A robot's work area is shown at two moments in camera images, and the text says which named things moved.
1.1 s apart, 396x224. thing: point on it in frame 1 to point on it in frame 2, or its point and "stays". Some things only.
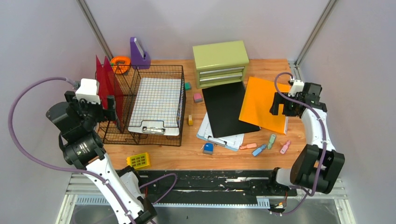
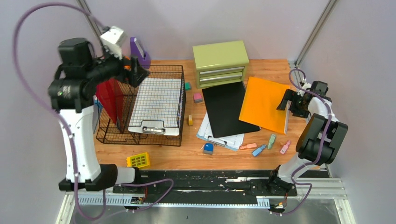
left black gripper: x=71 y=98 to x=137 y=73
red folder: x=108 y=86 stays
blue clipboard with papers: x=205 y=132 stays
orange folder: x=258 y=102 stays
